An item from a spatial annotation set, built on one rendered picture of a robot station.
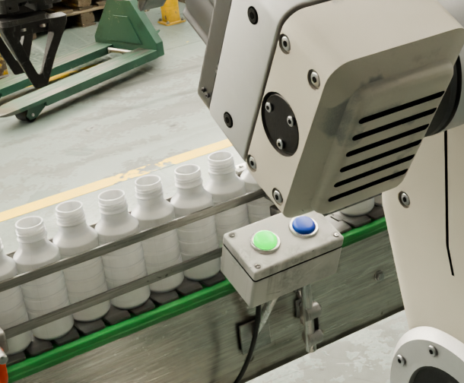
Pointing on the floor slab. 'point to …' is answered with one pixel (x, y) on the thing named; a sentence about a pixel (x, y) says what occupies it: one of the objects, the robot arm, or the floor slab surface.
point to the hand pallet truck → (23, 108)
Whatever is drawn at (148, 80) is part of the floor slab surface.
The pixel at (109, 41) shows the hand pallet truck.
